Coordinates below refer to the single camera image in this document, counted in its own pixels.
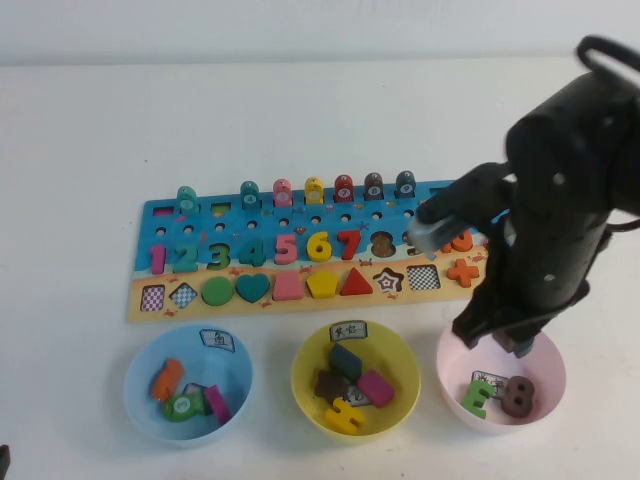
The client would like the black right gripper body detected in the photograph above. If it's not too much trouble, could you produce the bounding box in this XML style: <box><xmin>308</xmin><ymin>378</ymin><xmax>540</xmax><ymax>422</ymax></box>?
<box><xmin>484</xmin><ymin>219</ymin><xmax>609</xmax><ymax>334</ymax></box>

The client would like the paper label inside pink bowl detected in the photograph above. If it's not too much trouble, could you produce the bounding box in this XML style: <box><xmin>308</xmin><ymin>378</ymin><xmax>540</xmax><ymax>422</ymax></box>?
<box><xmin>471</xmin><ymin>369</ymin><xmax>510</xmax><ymax>396</ymax></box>

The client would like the pink plastic bowl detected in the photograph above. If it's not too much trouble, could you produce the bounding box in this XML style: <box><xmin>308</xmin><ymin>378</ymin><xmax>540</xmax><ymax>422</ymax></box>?
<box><xmin>435</xmin><ymin>327</ymin><xmax>567</xmax><ymax>435</ymax></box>

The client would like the green E-shaped piece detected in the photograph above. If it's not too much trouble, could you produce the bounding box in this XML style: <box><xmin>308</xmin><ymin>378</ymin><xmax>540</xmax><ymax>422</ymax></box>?
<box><xmin>460</xmin><ymin>377</ymin><xmax>494</xmax><ymax>419</ymax></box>

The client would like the yellow plastic bowl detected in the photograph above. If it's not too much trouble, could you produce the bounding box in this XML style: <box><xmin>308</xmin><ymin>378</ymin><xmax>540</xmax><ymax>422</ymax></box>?
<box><xmin>290</xmin><ymin>321</ymin><xmax>422</xmax><ymax>445</ymax></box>

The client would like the magenta rectangle piece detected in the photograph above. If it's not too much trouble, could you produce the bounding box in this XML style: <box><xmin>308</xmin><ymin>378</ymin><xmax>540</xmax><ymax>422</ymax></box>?
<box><xmin>356</xmin><ymin>368</ymin><xmax>396</xmax><ymax>409</ymax></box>

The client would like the red triangle piece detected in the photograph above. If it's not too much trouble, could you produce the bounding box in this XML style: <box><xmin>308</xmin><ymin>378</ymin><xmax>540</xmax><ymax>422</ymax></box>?
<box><xmin>339</xmin><ymin>267</ymin><xmax>375</xmax><ymax>297</ymax></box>

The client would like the paper label inside yellow bowl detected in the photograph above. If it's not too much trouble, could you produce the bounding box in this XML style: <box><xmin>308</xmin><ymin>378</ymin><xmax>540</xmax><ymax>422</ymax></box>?
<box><xmin>344</xmin><ymin>384</ymin><xmax>374</xmax><ymax>409</ymax></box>

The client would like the dark grey fish piece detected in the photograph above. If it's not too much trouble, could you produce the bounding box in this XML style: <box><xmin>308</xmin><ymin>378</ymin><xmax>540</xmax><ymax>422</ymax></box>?
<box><xmin>395</xmin><ymin>170</ymin><xmax>417</xmax><ymax>200</ymax></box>

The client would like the yellow pentagon piece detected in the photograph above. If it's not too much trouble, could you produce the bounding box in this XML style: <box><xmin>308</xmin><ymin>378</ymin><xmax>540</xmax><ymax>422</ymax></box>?
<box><xmin>305</xmin><ymin>271</ymin><xmax>339</xmax><ymax>300</ymax></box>

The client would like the yellow equals sign piece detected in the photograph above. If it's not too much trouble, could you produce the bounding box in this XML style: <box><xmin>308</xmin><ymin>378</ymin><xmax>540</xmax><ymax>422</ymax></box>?
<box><xmin>324</xmin><ymin>397</ymin><xmax>366</xmax><ymax>430</ymax></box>

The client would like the brown star piece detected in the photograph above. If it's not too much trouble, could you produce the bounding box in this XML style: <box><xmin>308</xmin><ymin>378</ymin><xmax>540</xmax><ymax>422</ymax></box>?
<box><xmin>313</xmin><ymin>369</ymin><xmax>350</xmax><ymax>403</ymax></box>

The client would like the brown fish piece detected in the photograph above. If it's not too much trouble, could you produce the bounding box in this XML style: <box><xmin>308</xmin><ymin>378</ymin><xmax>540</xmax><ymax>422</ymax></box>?
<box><xmin>363</xmin><ymin>172</ymin><xmax>386</xmax><ymax>202</ymax></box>

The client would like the red fish piece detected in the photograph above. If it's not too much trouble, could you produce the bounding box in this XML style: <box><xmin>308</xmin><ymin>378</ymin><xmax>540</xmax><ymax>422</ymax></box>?
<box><xmin>333</xmin><ymin>174</ymin><xmax>356</xmax><ymax>204</ymax></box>

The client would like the pink trapezoid piece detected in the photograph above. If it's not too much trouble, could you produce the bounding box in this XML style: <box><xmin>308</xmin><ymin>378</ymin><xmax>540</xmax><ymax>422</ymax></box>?
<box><xmin>272</xmin><ymin>273</ymin><xmax>300</xmax><ymax>302</ymax></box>

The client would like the yellow fish piece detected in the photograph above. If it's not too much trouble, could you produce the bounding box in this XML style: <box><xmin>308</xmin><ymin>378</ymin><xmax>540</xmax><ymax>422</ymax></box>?
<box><xmin>303</xmin><ymin>176</ymin><xmax>325</xmax><ymax>205</ymax></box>

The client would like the teal heart piece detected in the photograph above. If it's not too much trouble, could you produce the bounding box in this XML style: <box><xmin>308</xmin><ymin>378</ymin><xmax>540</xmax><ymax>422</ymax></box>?
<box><xmin>234</xmin><ymin>273</ymin><xmax>271</xmax><ymax>304</ymax></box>

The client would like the pink fish piece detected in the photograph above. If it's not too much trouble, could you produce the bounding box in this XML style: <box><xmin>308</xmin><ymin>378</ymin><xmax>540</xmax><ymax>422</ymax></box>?
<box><xmin>272</xmin><ymin>178</ymin><xmax>294</xmax><ymax>208</ymax></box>

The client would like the fish label on bowl rim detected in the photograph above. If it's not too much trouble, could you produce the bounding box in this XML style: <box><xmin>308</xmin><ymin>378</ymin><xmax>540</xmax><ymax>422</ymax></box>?
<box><xmin>199</xmin><ymin>327</ymin><xmax>237</xmax><ymax>354</ymax></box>

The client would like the dark teal fish piece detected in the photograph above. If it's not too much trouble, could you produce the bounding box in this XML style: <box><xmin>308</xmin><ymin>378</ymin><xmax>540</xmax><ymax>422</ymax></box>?
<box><xmin>239</xmin><ymin>180</ymin><xmax>262</xmax><ymax>210</ymax></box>

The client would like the green circle piece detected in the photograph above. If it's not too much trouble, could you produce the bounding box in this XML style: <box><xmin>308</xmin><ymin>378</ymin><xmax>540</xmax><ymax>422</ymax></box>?
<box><xmin>201</xmin><ymin>275</ymin><xmax>235</xmax><ymax>307</ymax></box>

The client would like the colourful wooden puzzle board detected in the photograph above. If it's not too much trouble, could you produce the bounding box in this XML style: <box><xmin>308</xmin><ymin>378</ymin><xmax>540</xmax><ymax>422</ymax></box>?
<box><xmin>123</xmin><ymin>180</ymin><xmax>494</xmax><ymax>325</ymax></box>

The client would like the magenta fish piece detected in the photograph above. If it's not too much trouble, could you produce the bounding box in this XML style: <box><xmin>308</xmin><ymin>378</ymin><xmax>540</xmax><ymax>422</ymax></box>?
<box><xmin>203</xmin><ymin>384</ymin><xmax>233</xmax><ymax>426</ymax></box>

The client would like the green fish piece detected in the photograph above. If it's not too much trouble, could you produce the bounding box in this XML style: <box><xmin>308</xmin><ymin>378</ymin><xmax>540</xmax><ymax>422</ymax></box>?
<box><xmin>160</xmin><ymin>390</ymin><xmax>212</xmax><ymax>422</ymax></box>

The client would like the light teal fish piece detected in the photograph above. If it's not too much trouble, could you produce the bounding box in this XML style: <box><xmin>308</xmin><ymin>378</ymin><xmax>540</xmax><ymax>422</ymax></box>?
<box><xmin>176</xmin><ymin>185</ymin><xmax>200</xmax><ymax>217</ymax></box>

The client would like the orange fish piece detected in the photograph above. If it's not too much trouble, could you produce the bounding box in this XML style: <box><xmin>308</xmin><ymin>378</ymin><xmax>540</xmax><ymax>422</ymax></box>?
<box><xmin>151</xmin><ymin>357</ymin><xmax>186</xmax><ymax>403</ymax></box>

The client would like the light blue plastic bowl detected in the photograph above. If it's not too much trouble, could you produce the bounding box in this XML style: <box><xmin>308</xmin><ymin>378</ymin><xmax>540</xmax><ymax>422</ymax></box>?
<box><xmin>123</xmin><ymin>323</ymin><xmax>255</xmax><ymax>442</ymax></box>

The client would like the orange plus sign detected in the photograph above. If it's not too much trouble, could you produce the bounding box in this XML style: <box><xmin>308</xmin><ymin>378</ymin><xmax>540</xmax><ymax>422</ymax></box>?
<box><xmin>446</xmin><ymin>258</ymin><xmax>481</xmax><ymax>289</ymax></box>

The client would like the brown number eight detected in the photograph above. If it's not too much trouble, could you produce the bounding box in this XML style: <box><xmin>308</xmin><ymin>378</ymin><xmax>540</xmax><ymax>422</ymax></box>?
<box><xmin>501</xmin><ymin>375</ymin><xmax>535</xmax><ymax>419</ymax></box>

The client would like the orange number ten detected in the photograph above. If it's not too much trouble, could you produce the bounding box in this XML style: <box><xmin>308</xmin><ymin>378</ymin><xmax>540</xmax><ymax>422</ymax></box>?
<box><xmin>439</xmin><ymin>228</ymin><xmax>475</xmax><ymax>254</ymax></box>

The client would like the paper label on yellow rim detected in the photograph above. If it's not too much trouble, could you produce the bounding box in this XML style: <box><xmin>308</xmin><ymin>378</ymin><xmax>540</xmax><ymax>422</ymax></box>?
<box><xmin>328</xmin><ymin>320</ymin><xmax>368</xmax><ymax>342</ymax></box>

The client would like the dark teal diamond block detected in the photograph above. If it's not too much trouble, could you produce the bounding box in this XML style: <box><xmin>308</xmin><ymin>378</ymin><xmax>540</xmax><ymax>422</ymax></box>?
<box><xmin>327</xmin><ymin>342</ymin><xmax>364</xmax><ymax>381</ymax></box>

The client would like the red number seven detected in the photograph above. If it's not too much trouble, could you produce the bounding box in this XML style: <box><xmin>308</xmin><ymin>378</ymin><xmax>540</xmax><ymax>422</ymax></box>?
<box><xmin>336</xmin><ymin>228</ymin><xmax>362</xmax><ymax>261</ymax></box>

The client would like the yellow number six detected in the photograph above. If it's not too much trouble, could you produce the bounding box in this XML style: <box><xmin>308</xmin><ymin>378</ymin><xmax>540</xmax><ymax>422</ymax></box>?
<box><xmin>305</xmin><ymin>230</ymin><xmax>332</xmax><ymax>263</ymax></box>

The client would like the pink number five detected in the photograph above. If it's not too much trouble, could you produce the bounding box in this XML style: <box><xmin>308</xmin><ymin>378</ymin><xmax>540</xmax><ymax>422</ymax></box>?
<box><xmin>273</xmin><ymin>233</ymin><xmax>299</xmax><ymax>266</ymax></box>

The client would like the dark teal number four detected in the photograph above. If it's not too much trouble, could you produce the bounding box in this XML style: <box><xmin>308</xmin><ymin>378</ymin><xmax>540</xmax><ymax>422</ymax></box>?
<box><xmin>238</xmin><ymin>237</ymin><xmax>267</xmax><ymax>268</ymax></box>

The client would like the green number three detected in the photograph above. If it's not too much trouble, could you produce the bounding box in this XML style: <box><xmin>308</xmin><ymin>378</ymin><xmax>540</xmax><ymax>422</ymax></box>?
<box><xmin>205</xmin><ymin>242</ymin><xmax>232</xmax><ymax>270</ymax></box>

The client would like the teal number two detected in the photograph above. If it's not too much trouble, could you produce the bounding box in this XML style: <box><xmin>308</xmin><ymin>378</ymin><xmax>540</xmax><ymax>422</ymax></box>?
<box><xmin>171</xmin><ymin>240</ymin><xmax>200</xmax><ymax>274</ymax></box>

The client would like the silver wrist camera black mount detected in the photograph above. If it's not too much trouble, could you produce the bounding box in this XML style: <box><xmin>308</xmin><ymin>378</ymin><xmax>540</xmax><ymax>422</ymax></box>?
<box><xmin>407</xmin><ymin>162</ymin><xmax>516</xmax><ymax>254</ymax></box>

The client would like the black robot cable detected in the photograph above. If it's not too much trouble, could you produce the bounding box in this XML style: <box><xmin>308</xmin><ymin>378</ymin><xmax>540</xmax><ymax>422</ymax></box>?
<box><xmin>572</xmin><ymin>34</ymin><xmax>640</xmax><ymax>76</ymax></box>

